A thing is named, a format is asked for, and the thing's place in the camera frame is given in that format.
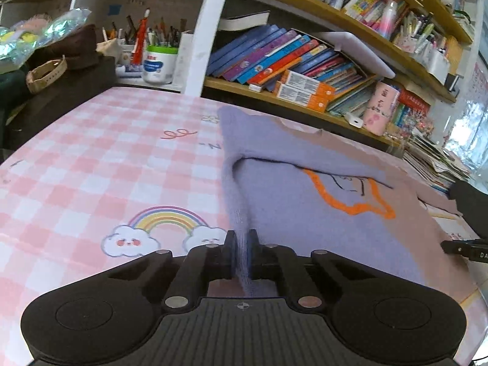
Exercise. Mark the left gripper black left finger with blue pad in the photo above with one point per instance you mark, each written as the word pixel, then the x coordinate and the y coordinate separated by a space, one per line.
pixel 222 259

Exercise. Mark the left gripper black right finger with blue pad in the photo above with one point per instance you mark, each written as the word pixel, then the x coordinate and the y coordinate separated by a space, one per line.
pixel 262 259

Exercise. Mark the lavender knit sweater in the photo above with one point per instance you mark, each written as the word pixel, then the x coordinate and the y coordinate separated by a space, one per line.
pixel 312 191

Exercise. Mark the black fuzzy sleeve forearm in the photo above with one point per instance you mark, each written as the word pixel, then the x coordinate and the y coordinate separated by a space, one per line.
pixel 473 204

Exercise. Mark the pink checkered tablecloth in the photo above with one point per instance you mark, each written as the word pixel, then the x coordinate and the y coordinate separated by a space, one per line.
pixel 128 172

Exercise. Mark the orange white boxes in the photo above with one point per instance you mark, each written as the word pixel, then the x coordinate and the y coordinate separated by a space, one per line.
pixel 304 91

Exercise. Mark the pink cylindrical cup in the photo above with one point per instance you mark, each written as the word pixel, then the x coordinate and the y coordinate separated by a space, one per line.
pixel 380 108

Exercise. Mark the row of colourful books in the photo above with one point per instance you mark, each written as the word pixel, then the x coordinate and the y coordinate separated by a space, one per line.
pixel 258 57

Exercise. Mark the white tub green lid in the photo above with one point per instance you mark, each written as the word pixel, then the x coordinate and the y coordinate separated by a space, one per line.
pixel 158 64

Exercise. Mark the wooden bookshelf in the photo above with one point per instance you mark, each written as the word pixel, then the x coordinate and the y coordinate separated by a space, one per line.
pixel 407 71

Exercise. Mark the red tassel pen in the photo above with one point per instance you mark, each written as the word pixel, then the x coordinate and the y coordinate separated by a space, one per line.
pixel 137 53

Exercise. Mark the white tablet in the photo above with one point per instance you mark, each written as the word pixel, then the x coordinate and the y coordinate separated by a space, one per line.
pixel 354 48

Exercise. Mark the beige wrist watch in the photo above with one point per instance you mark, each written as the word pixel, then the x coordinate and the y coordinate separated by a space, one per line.
pixel 45 75

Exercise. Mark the dark green cloth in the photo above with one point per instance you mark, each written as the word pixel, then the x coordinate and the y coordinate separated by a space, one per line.
pixel 13 92

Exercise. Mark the iridescent plastic bag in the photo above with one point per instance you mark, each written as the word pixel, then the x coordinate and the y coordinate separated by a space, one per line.
pixel 19 41

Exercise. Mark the white shelf post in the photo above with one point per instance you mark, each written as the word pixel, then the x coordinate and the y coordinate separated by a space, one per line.
pixel 203 40

